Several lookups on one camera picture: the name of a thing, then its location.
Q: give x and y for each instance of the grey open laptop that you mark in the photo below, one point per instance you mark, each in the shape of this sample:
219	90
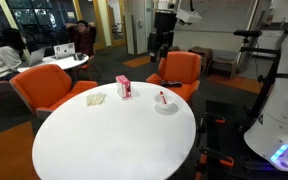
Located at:
36	57

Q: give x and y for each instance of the orange armchair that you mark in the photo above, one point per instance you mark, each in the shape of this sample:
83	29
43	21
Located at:
181	66
44	88

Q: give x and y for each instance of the orange chair behind small table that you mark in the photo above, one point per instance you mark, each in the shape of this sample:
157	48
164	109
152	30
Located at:
85	67

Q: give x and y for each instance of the small round white table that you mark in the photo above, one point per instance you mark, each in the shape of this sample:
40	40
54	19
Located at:
64	63

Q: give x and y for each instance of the dark mug on table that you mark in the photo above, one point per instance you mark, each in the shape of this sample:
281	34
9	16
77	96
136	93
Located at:
78	56

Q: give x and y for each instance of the black camera tripod stand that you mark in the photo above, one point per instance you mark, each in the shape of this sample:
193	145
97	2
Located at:
250	50

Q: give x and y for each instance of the black and orange clamp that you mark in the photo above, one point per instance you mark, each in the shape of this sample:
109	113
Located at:
208	153
208	126

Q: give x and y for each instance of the white ceramic bowl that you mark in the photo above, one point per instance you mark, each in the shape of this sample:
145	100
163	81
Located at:
169	98

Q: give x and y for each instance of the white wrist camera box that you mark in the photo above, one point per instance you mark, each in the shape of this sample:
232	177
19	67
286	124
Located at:
188	17

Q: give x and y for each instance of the orange armchair back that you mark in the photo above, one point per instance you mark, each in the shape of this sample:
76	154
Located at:
181	66

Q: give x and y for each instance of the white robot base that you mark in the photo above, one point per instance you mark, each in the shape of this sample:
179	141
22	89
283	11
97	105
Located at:
268	136

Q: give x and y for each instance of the person in dark red shirt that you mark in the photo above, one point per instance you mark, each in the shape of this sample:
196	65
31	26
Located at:
83	35

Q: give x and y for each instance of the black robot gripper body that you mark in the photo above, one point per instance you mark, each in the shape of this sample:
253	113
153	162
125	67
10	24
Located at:
164	22

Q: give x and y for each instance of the pink and white carton box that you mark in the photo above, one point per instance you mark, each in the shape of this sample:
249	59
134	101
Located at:
123	86

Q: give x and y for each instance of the grey wooden stool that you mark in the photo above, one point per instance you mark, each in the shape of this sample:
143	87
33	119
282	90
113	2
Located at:
232	63

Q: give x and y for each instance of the crumpled cream cloth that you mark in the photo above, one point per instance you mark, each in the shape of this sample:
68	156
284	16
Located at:
95	99

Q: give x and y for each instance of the black remote on chair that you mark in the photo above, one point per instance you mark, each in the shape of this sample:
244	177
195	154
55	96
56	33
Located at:
165	83

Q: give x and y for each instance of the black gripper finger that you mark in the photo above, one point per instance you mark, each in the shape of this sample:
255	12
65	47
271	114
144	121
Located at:
153	45
167	41

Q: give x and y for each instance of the silver laptop with stickers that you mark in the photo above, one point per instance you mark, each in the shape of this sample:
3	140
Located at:
63	50

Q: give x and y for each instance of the red marker pen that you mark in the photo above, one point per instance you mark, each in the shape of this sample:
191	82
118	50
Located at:
163	97

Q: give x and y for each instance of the person in white sweater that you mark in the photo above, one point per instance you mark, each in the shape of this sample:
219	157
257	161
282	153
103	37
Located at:
11	53

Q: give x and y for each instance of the black and orange clamp upper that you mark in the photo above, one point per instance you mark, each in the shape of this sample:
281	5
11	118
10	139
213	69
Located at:
208	126

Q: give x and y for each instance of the brown wooden stool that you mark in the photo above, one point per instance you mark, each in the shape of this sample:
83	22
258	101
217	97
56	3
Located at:
205	53

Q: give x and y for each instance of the orange armchair left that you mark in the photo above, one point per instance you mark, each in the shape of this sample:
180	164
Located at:
44	88

